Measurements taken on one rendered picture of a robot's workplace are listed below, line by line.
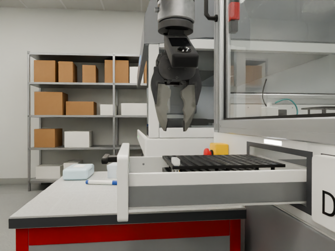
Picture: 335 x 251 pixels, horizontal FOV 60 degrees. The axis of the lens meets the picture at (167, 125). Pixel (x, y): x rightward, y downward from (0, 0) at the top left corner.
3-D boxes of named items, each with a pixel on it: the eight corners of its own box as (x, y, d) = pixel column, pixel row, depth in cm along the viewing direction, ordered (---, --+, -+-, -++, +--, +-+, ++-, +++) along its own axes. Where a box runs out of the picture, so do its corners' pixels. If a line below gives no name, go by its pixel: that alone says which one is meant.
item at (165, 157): (172, 169, 54) (172, 166, 54) (162, 158, 71) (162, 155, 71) (182, 169, 54) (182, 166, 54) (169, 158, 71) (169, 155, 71)
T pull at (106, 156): (100, 164, 57) (100, 157, 57) (104, 159, 64) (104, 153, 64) (119, 164, 57) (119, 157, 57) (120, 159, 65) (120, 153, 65)
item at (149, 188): (128, 210, 49) (128, 174, 49) (129, 180, 74) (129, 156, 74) (346, 202, 54) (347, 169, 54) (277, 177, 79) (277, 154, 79)
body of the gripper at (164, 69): (188, 88, 64) (189, 34, 64) (197, 83, 56) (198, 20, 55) (153, 87, 63) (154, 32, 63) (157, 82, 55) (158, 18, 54)
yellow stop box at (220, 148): (213, 166, 94) (213, 144, 94) (207, 163, 101) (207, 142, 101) (229, 166, 95) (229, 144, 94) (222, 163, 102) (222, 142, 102)
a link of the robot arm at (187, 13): (198, -3, 55) (155, -6, 54) (198, 21, 55) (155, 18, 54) (190, 12, 63) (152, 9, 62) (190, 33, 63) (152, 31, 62)
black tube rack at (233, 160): (172, 200, 54) (172, 166, 54) (162, 181, 71) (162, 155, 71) (285, 196, 56) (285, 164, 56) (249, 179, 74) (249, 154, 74)
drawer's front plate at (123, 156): (117, 223, 47) (116, 155, 47) (122, 185, 76) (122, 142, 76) (127, 222, 47) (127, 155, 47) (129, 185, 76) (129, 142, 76)
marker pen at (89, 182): (85, 184, 103) (85, 180, 103) (86, 183, 105) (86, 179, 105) (122, 185, 101) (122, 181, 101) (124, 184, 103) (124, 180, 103)
